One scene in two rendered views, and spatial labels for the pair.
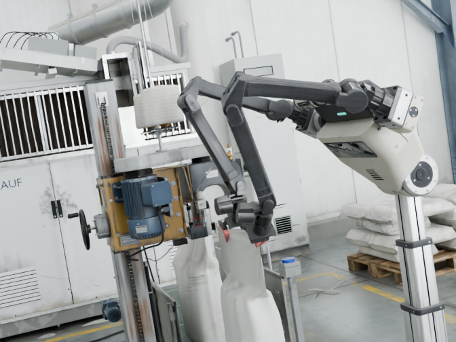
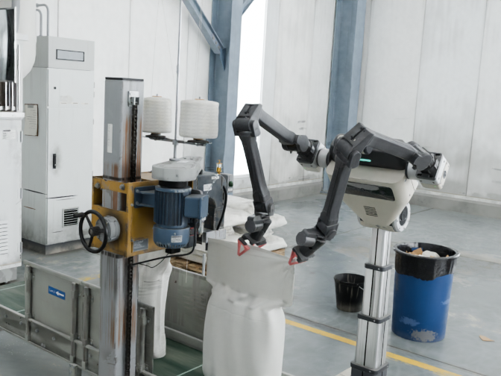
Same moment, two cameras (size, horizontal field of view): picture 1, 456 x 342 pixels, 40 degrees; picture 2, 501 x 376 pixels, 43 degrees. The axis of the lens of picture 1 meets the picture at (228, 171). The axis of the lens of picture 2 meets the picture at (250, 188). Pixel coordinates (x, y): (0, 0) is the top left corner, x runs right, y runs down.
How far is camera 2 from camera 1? 157 cm
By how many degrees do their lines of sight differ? 34
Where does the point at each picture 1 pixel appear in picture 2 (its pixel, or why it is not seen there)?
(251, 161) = (338, 197)
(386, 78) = (166, 84)
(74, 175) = not seen: outside the picture
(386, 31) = (173, 40)
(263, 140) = (65, 127)
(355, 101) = (423, 162)
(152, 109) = (200, 123)
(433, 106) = not seen: hidden behind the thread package
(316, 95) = (402, 152)
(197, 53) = (24, 23)
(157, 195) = (203, 209)
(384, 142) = (405, 191)
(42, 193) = not seen: outside the picture
